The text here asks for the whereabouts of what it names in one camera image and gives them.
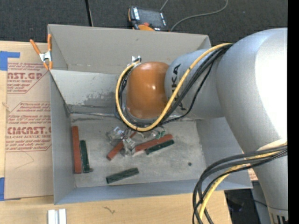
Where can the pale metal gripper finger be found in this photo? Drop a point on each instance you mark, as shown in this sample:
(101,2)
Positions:
(128,146)
(115,133)

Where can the dark green flat block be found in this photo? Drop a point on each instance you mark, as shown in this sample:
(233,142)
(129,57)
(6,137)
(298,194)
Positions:
(161,146)
(85,157)
(122,175)

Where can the grey metal bin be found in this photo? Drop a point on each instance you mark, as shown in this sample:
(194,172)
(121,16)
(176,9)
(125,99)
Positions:
(163,167)

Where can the brown cardboard board red print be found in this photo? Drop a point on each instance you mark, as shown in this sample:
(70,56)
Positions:
(25,171)

